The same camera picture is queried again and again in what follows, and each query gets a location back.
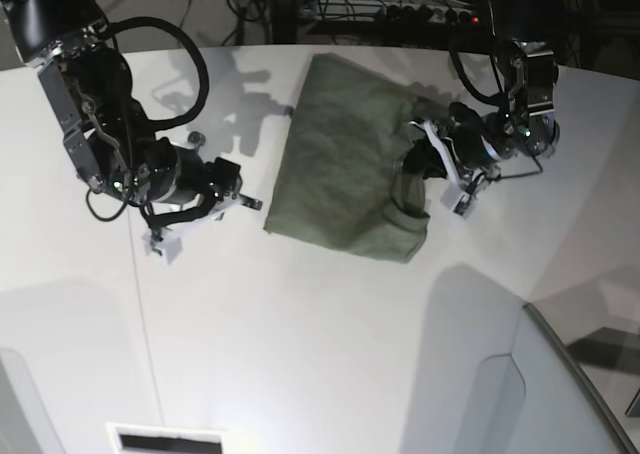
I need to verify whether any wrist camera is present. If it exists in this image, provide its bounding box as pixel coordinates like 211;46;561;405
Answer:
440;184;476;219
142;230;182;266

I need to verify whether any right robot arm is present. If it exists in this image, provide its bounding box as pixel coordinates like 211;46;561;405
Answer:
1;0;262;231

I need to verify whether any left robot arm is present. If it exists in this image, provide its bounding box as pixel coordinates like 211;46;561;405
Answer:
402;0;564;188

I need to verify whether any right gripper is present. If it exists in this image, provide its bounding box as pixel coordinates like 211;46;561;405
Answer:
144;131;262;224

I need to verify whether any olive green t-shirt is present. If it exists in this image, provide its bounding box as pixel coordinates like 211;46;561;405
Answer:
264;54;446;263

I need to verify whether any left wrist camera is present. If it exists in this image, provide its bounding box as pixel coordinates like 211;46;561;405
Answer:
440;184;476;219

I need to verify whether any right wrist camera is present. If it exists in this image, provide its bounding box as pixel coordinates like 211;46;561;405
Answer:
142;230;182;266

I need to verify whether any black power strip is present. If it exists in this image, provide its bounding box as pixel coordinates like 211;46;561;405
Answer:
374;4;485;26

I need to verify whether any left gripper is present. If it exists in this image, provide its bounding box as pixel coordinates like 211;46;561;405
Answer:
402;102;500;184

